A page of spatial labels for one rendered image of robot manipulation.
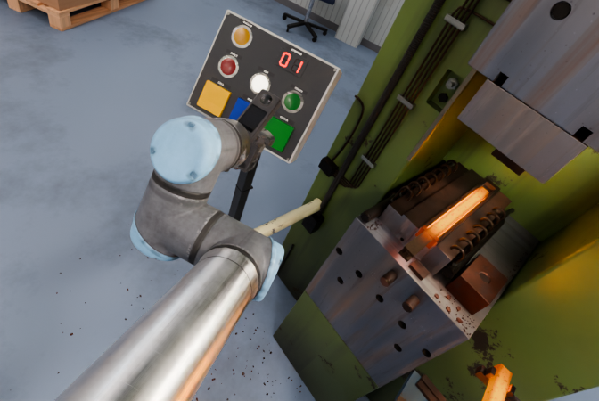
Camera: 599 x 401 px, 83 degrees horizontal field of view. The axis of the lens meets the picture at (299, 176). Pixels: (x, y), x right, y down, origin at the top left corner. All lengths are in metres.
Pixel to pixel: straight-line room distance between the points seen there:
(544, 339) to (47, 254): 1.83
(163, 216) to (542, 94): 0.65
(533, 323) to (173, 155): 0.94
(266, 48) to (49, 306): 1.33
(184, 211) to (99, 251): 1.34
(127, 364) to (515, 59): 0.71
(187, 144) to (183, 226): 0.12
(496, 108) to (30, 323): 1.69
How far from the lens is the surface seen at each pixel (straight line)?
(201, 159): 0.47
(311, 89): 0.91
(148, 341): 0.34
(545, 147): 0.75
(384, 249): 0.93
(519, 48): 0.74
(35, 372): 1.68
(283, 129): 0.91
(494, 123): 0.76
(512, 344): 1.17
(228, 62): 0.98
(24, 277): 1.85
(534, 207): 1.32
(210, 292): 0.40
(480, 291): 0.94
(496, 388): 0.92
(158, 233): 0.54
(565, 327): 1.08
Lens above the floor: 1.57
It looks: 43 degrees down
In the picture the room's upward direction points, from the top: 24 degrees clockwise
